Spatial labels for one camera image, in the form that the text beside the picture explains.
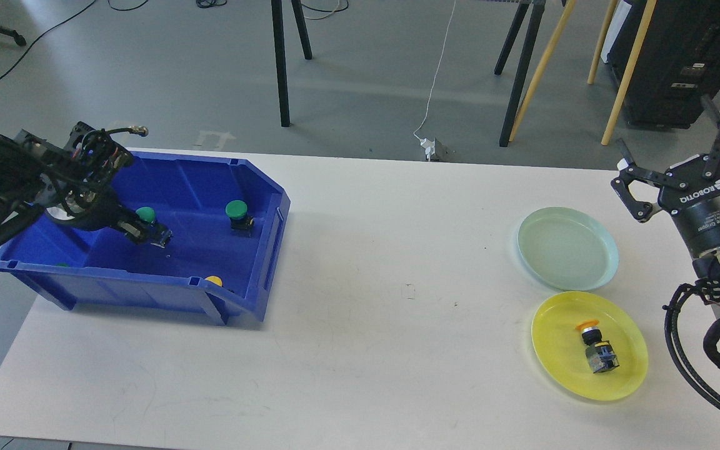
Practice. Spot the yellow plate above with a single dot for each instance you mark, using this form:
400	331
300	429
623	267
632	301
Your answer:
559	348

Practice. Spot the black cabinet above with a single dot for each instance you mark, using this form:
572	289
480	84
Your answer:
679	63

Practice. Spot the white power adapter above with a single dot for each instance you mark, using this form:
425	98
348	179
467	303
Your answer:
434	150

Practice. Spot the pale green plate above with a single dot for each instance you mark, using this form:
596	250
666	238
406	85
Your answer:
566	249

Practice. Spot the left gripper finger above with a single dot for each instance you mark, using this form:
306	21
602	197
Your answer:
128	221
138	235

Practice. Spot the yellow button front edge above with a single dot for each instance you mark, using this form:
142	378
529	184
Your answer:
215	280

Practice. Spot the blue plastic bin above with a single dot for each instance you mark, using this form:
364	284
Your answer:
189	193

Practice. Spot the wooden easel legs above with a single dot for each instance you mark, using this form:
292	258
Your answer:
575	41

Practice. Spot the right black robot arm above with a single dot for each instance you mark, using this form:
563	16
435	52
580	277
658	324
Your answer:
638	189

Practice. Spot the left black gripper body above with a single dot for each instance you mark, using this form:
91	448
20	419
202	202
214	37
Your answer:
89	210

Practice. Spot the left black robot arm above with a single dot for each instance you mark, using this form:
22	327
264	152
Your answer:
71	185

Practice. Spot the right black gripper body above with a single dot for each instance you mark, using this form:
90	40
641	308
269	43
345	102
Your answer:
695	212

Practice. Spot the black tripod right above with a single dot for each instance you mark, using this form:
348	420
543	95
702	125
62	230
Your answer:
533	10

